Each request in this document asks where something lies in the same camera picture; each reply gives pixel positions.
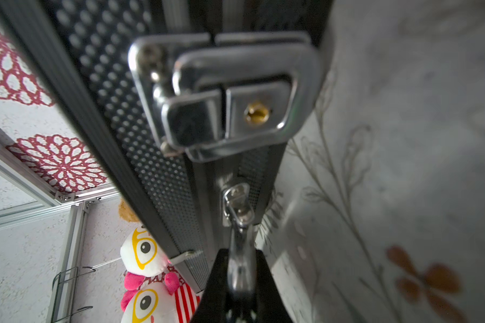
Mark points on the black textured poker case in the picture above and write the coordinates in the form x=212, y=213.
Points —
x=179, y=100

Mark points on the white pink plush doll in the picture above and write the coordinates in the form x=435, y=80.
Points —
x=154, y=303
x=144, y=259

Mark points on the floral table mat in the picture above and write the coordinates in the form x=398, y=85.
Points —
x=379, y=213

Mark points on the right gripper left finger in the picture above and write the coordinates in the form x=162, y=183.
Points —
x=212, y=307

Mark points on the upper white pink plush doll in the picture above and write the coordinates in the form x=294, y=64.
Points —
x=144, y=259

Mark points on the lower white pink plush doll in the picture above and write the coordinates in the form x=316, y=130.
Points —
x=154, y=303

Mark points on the brown teddy bear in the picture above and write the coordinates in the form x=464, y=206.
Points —
x=126, y=213

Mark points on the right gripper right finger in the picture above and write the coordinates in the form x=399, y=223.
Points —
x=269, y=305

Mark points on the black wire basket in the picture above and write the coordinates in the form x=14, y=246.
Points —
x=61, y=308

